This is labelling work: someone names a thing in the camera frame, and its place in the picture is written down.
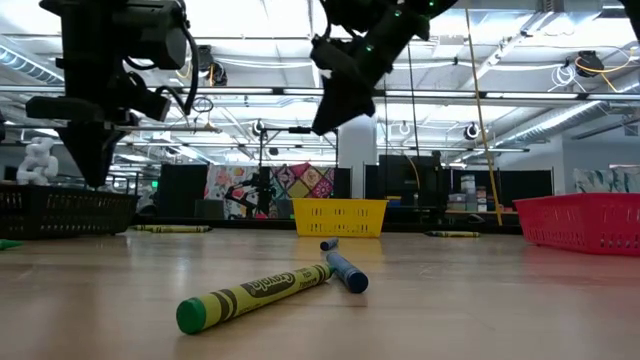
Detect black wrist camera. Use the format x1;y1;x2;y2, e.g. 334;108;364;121
309;35;352;72
122;72;174;124

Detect far left yellow crayon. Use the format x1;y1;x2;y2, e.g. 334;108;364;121
149;225;214;235

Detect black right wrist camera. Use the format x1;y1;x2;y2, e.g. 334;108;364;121
309;35;352;72

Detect black metal table frame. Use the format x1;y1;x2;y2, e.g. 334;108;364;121
130;215;524;236

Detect black partition panel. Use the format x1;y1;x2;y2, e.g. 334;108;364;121
449;168;555;211
364;154;451;224

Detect yellow power cable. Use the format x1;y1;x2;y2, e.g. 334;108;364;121
463;0;504;228

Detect white knot-shaped sculpture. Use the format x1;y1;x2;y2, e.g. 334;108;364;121
15;136;60;187

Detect black hanging cable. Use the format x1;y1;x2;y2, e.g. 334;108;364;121
379;74;389;161

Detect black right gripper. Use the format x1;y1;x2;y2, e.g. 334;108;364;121
312;14;432;136

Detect stacked storage boxes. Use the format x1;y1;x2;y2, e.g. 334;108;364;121
447;174;489;213

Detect teal patterned panel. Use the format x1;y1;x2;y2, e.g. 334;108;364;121
573;167;640;195

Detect silver ribbed air duct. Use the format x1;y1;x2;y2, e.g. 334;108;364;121
0;44;69;87
492;98;640;149

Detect yellow plastic basket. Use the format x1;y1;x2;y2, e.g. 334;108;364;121
292;197;389;239

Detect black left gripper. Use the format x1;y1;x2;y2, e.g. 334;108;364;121
25;96;139;188

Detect black plastic basket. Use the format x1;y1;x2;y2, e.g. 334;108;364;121
0;183;139;241

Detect long ceiling light strip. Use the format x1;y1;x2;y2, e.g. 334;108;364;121
0;84;640;101

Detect white building column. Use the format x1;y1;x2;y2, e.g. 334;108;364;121
339;113;379;200

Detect black left wrist camera cable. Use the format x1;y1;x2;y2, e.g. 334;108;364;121
154;22;202;119

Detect red plastic basket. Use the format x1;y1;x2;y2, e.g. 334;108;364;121
513;192;640;258

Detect black cabinet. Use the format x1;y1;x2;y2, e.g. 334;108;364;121
158;163;209;219

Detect black metal gantry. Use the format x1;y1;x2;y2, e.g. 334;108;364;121
257;126;341;169

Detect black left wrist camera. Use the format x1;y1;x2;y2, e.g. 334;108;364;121
122;72;174;124

